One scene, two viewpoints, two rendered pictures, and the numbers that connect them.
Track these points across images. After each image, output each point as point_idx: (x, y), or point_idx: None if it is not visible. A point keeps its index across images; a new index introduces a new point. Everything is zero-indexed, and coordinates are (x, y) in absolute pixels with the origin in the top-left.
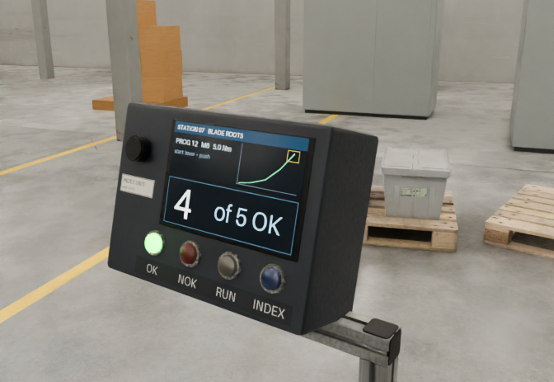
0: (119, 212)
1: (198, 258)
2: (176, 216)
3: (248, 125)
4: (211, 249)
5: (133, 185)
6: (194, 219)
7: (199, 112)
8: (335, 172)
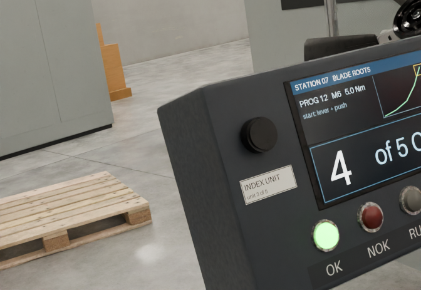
0: (257, 233)
1: (383, 215)
2: (337, 188)
3: (368, 57)
4: (387, 198)
5: (264, 186)
6: (358, 178)
7: (311, 63)
8: None
